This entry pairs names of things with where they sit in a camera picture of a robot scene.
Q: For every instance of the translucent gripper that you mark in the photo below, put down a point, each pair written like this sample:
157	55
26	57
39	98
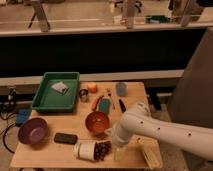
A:
119	153

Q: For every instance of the dark grape bunch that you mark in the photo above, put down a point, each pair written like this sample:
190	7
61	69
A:
101	150

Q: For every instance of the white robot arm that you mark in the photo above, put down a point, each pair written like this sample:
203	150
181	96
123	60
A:
137	120

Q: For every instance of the green plastic tray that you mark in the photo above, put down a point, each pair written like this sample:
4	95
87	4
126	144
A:
47	100

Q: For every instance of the white cup on side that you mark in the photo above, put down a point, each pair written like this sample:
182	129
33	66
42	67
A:
84	150

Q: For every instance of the orange bowl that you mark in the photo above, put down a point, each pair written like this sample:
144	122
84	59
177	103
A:
97	122

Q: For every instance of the black rectangular case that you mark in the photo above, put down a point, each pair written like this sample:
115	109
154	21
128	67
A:
65	138

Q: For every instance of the orange round fruit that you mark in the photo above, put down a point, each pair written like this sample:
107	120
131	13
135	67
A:
92	87

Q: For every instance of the small clear packet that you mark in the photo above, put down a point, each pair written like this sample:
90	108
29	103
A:
60	87

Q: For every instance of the purple bowl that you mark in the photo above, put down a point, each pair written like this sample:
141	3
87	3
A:
33	131

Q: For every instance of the blue box on floor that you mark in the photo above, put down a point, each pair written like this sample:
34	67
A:
22	116

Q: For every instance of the black handled brush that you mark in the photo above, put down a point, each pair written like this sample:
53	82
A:
122	106

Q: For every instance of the small brush with wooden handle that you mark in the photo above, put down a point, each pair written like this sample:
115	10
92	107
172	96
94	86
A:
110	96

